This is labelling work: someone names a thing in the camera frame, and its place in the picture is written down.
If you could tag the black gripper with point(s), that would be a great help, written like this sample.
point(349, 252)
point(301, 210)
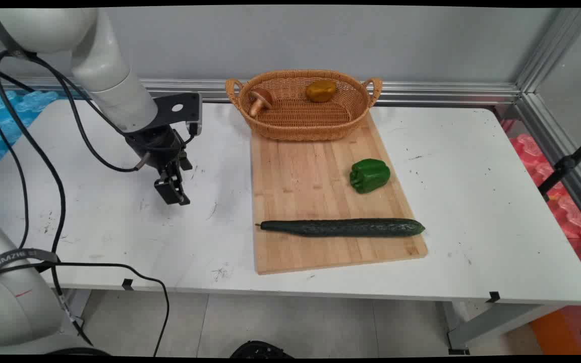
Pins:
point(157, 146)

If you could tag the yellow-brown potato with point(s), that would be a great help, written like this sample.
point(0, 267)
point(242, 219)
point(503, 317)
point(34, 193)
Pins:
point(321, 91)

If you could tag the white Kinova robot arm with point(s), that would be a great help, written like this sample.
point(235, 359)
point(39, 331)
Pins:
point(104, 65)

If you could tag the black table edge clip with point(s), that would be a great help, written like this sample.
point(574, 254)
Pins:
point(494, 297)
point(127, 285)

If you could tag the brown toy mushroom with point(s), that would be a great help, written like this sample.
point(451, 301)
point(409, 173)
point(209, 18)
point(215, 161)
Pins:
point(259, 99)

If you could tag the wooden cutting board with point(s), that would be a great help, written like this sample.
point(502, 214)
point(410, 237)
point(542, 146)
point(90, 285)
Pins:
point(310, 201)

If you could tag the woven wicker basket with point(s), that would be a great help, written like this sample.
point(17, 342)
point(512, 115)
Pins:
point(300, 121)

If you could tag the long dark green cucumber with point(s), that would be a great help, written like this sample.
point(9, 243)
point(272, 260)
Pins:
point(343, 227)

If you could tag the blue foam mat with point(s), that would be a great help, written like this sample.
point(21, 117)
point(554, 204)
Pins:
point(3, 126)

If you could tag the black round floor object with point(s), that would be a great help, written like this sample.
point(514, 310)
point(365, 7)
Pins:
point(260, 349)

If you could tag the green bell pepper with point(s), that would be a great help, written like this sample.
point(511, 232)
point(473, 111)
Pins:
point(369, 175)

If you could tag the grey metal table leg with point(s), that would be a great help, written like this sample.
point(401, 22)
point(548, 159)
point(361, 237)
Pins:
point(492, 322)

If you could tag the black tripod pole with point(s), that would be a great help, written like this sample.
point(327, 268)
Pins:
point(565, 165)

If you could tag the red foam mat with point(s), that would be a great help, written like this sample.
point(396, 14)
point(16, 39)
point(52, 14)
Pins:
point(565, 212)

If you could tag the orange floor panel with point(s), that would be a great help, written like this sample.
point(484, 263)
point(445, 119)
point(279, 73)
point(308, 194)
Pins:
point(555, 333)

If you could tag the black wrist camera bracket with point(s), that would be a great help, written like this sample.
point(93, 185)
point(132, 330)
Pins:
point(189, 107)

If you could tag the horizontal aluminium frame rail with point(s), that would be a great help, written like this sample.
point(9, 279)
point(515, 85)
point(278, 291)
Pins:
point(421, 92)

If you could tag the aluminium side frame rail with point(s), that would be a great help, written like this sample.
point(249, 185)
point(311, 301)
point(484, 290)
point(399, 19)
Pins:
point(558, 146)

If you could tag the aluminium corner frame post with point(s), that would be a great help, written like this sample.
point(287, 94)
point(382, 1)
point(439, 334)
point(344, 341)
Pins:
point(553, 48)

